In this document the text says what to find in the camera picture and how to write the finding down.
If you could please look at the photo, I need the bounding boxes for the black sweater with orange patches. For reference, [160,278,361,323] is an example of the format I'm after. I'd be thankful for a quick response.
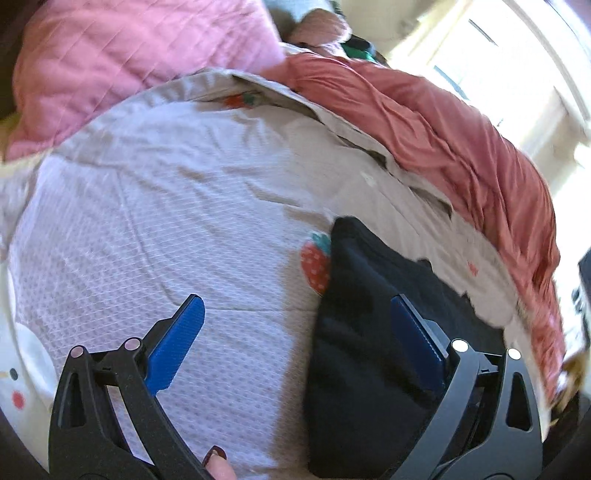
[307,216,513,467]

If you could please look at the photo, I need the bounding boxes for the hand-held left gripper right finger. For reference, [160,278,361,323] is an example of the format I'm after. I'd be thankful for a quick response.
[390,295,543,480]

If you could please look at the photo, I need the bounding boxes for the pink quilted pillow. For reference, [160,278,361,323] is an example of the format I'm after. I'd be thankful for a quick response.
[4,0,287,162]

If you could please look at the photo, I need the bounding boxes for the person's left hand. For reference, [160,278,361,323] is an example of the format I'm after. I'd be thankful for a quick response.
[202,447,238,480]

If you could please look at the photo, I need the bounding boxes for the strawberry printed blanket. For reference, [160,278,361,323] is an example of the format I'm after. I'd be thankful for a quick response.
[0,67,555,480]

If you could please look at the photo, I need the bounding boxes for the salmon red duvet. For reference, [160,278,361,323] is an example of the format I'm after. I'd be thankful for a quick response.
[259,53,568,402]

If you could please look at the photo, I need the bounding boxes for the pale yellow bed sheet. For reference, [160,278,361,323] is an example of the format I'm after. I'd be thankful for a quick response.
[0,115,42,181]

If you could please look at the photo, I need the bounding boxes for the bright window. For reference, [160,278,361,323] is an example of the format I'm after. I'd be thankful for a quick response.
[388,0,591,162]

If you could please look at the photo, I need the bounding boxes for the small dusty pink pillow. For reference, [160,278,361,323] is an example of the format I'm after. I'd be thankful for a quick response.
[291,9,354,47]

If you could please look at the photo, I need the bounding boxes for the grey quilted cover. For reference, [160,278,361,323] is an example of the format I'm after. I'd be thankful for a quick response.
[265,0,335,24]

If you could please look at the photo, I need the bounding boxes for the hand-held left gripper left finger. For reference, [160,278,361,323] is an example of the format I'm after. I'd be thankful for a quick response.
[48,294,218,480]

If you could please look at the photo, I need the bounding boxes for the green and dark clothes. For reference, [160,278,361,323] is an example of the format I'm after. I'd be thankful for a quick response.
[344,32,389,63]

